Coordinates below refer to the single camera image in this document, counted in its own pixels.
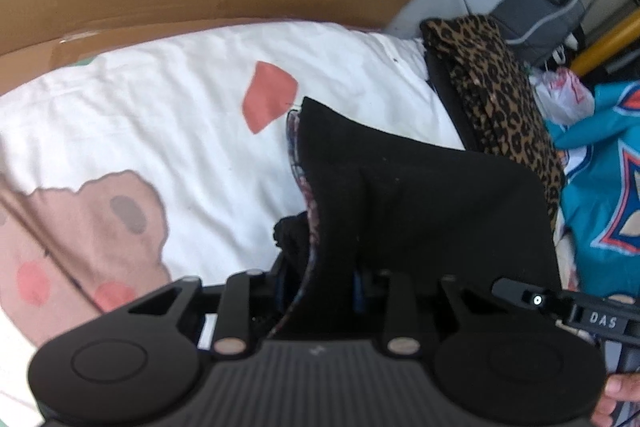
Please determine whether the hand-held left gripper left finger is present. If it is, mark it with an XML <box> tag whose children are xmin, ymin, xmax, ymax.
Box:
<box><xmin>125</xmin><ymin>252</ymin><xmax>301</xmax><ymax>356</ymax></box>

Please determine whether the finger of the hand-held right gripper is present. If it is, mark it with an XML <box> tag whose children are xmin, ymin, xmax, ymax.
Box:
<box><xmin>491</xmin><ymin>278</ymin><xmax>573</xmax><ymax>319</ymax></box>

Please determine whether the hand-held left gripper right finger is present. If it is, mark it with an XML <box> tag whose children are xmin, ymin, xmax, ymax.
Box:
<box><xmin>352</xmin><ymin>269</ymin><xmax>501</xmax><ymax>358</ymax></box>

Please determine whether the black shorts bear print trim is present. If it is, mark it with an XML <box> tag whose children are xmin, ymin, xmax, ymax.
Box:
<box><xmin>272</xmin><ymin>96</ymin><xmax>563</xmax><ymax>340</ymax></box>

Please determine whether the person's right hand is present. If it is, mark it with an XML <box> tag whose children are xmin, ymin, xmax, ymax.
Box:
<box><xmin>591</xmin><ymin>372</ymin><xmax>640</xmax><ymax>427</ymax></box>

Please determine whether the teal printed blanket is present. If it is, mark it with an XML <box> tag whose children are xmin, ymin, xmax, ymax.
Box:
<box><xmin>545</xmin><ymin>79</ymin><xmax>640</xmax><ymax>303</ymax></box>

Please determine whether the white plastic bag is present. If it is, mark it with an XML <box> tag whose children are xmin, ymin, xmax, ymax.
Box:
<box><xmin>529</xmin><ymin>67</ymin><xmax>597</xmax><ymax>126</ymax></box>

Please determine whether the leopard print garment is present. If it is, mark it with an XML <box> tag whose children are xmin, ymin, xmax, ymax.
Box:
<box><xmin>419</xmin><ymin>14</ymin><xmax>567</xmax><ymax>233</ymax></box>

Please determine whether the cream bear print blanket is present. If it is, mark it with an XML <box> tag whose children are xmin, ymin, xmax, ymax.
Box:
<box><xmin>0</xmin><ymin>21</ymin><xmax>468</xmax><ymax>418</ymax></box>

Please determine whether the yellow pole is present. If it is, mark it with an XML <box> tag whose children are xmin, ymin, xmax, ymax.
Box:
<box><xmin>570</xmin><ymin>9</ymin><xmax>640</xmax><ymax>75</ymax></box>

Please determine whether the grey bag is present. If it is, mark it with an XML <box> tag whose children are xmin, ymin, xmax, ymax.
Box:
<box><xmin>487</xmin><ymin>0</ymin><xmax>601</xmax><ymax>68</ymax></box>

